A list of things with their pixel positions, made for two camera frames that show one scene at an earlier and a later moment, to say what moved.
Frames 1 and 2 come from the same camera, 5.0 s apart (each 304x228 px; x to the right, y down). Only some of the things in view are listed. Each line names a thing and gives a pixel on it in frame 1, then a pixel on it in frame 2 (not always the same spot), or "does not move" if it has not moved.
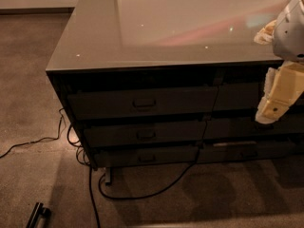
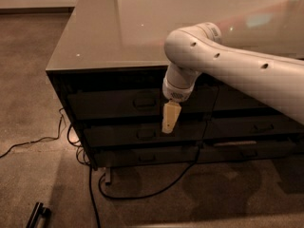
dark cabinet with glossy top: [172, 73] does not move
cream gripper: [291, 32] → [175, 92]
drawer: [237, 150] does not move
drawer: [146, 156] does not move
